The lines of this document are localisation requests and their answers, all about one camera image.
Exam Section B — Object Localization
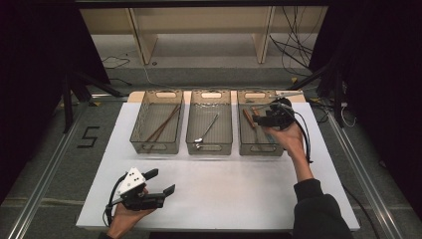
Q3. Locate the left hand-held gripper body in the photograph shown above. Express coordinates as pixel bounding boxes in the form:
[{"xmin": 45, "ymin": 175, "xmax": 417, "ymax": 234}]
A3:
[{"xmin": 115, "ymin": 166, "xmax": 167, "ymax": 212}]

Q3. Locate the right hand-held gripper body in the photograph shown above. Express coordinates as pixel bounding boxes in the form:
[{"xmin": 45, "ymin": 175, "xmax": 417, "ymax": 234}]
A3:
[{"xmin": 264, "ymin": 91, "xmax": 305, "ymax": 131}]

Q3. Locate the wooden-handled metal fork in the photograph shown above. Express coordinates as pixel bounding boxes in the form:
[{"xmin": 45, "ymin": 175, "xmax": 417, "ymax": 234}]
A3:
[{"xmin": 243, "ymin": 108, "xmax": 267, "ymax": 147}]

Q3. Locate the grey transparent plastic bin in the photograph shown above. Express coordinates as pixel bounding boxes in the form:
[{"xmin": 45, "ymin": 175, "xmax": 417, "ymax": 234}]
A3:
[
  {"xmin": 128, "ymin": 89, "xmax": 185, "ymax": 155},
  {"xmin": 185, "ymin": 89, "xmax": 234, "ymax": 156},
  {"xmin": 236, "ymin": 89, "xmax": 290, "ymax": 157}
]

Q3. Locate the brown wooden chopstick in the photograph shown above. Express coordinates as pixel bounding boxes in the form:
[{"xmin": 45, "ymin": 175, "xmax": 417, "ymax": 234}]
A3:
[
  {"xmin": 144, "ymin": 105, "xmax": 182, "ymax": 143},
  {"xmin": 145, "ymin": 107, "xmax": 182, "ymax": 153}
]

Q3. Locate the metal spoon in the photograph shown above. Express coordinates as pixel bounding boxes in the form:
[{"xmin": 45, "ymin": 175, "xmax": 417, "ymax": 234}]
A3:
[{"xmin": 193, "ymin": 113, "xmax": 221, "ymax": 144}]

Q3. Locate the person's right hand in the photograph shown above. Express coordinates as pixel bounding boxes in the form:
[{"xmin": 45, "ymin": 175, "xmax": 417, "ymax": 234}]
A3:
[{"xmin": 263, "ymin": 121, "xmax": 308, "ymax": 158}]

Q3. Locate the person's left hand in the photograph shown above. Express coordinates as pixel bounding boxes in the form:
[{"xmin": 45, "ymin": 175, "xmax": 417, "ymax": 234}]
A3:
[{"xmin": 106, "ymin": 202, "xmax": 156, "ymax": 239}]

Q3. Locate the white table sheet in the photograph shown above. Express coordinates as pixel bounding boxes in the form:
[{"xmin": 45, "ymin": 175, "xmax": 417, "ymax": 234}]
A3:
[{"xmin": 75, "ymin": 101, "xmax": 361, "ymax": 232}]

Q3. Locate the black tripod stand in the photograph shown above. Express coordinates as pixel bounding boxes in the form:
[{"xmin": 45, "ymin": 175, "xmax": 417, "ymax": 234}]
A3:
[
  {"xmin": 53, "ymin": 69, "xmax": 125, "ymax": 133},
  {"xmin": 288, "ymin": 59, "xmax": 347, "ymax": 128}
]

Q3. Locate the black curtain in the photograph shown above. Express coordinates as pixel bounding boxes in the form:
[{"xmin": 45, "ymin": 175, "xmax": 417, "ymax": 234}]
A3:
[
  {"xmin": 0, "ymin": 0, "xmax": 110, "ymax": 203},
  {"xmin": 312, "ymin": 0, "xmax": 422, "ymax": 217}
]

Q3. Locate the beige wooden shelf unit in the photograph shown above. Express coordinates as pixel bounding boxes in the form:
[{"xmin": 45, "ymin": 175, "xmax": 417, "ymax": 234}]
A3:
[{"xmin": 79, "ymin": 5, "xmax": 329, "ymax": 66}]

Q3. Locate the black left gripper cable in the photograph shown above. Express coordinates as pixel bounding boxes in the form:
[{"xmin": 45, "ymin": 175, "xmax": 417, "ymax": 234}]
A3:
[{"xmin": 105, "ymin": 172, "xmax": 128, "ymax": 230}]

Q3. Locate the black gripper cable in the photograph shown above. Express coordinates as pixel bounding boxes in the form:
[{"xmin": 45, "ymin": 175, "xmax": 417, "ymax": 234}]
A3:
[
  {"xmin": 278, "ymin": 101, "xmax": 315, "ymax": 164},
  {"xmin": 105, "ymin": 172, "xmax": 128, "ymax": 230}
]

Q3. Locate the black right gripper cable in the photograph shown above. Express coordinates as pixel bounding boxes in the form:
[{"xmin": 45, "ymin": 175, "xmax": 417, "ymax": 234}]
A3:
[{"xmin": 278, "ymin": 101, "xmax": 315, "ymax": 164}]

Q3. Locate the white cable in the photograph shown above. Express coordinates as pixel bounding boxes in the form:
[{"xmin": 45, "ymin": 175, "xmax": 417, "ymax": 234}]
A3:
[{"xmin": 339, "ymin": 101, "xmax": 357, "ymax": 128}]

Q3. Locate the short aluminium floor rail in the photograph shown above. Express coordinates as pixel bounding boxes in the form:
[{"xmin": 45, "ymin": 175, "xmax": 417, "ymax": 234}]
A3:
[{"xmin": 90, "ymin": 93, "xmax": 129, "ymax": 103}]

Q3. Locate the tangle of black cables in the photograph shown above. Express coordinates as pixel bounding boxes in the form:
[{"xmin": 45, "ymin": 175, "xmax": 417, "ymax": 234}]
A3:
[{"xmin": 268, "ymin": 5, "xmax": 327, "ymax": 78}]

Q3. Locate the black floor cable loop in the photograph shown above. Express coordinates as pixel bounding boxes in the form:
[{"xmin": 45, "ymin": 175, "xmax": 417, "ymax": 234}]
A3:
[{"xmin": 100, "ymin": 55, "xmax": 131, "ymax": 70}]

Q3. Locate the long black floor cable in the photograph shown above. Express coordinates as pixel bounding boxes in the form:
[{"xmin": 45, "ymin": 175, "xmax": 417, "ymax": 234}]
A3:
[{"xmin": 341, "ymin": 183, "xmax": 381, "ymax": 239}]

